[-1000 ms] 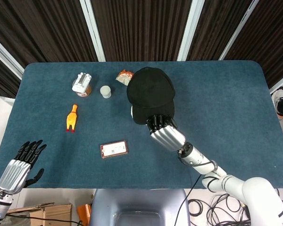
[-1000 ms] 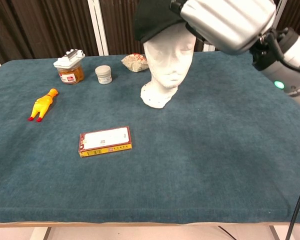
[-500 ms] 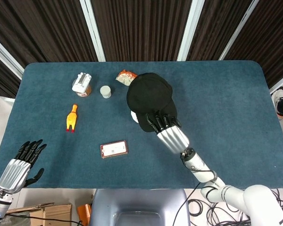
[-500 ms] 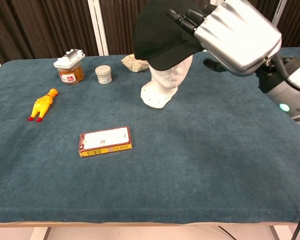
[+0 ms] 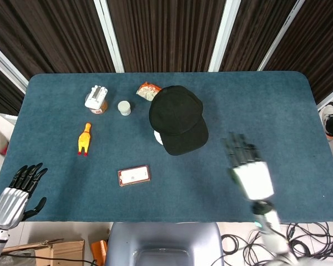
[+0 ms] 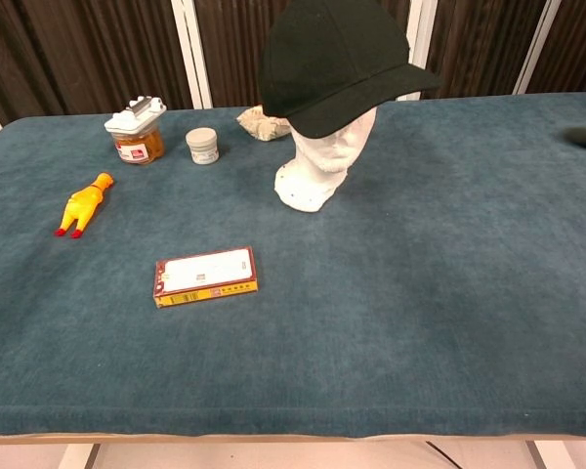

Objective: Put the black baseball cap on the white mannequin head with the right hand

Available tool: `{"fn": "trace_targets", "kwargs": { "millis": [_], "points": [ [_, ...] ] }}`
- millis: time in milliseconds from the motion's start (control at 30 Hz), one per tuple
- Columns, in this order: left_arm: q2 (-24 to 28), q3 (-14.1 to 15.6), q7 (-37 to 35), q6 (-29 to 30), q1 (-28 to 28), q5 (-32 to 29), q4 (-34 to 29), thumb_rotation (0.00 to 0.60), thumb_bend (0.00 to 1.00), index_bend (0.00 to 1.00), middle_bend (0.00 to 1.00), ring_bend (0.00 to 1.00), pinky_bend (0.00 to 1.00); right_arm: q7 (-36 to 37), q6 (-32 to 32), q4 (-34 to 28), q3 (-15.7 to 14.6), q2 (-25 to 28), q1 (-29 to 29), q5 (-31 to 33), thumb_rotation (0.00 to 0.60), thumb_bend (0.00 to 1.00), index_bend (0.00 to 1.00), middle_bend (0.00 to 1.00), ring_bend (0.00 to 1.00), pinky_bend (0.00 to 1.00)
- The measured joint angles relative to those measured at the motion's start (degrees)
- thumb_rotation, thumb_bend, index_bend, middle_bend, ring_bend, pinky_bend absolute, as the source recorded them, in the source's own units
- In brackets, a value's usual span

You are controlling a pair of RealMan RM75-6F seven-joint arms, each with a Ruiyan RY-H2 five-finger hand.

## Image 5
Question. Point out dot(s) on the red and white snack bag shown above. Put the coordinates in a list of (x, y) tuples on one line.
[(145, 91)]

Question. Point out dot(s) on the yellow rubber chicken toy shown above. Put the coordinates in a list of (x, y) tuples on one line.
[(84, 138)]

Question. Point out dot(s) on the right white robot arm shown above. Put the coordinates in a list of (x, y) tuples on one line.
[(272, 235)]

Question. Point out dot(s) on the white sneaker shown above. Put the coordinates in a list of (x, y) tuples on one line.
[(327, 116)]

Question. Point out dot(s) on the dark brown pleated curtain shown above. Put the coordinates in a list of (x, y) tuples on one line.
[(252, 30), (50, 36), (166, 33), (322, 41)]

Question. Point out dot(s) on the amber jar with white lid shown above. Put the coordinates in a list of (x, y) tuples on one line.
[(95, 97)]

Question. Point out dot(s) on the white object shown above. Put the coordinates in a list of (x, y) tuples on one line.
[(157, 137)]

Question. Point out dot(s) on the black baseball cap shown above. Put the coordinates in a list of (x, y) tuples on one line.
[(177, 116)]

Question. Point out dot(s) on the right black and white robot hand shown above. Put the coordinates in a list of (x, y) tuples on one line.
[(254, 180)]

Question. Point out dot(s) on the small white cream jar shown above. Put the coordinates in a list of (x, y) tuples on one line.
[(124, 108)]

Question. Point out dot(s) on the white frame post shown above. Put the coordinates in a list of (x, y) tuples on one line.
[(331, 95), (109, 36), (280, 38), (5, 65), (221, 36)]

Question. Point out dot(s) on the blue table cloth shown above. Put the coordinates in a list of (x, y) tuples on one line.
[(252, 105)]

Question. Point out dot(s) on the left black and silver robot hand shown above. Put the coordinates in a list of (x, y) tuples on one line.
[(9, 203)]

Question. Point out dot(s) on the orange floor object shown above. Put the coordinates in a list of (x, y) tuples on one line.
[(100, 249)]

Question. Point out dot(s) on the grey robot torso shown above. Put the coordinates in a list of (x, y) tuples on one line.
[(163, 238)]

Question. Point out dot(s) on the brown cardboard box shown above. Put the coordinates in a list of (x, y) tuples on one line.
[(58, 250)]

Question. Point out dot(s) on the red and yellow flat box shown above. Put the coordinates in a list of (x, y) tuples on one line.
[(133, 176)]

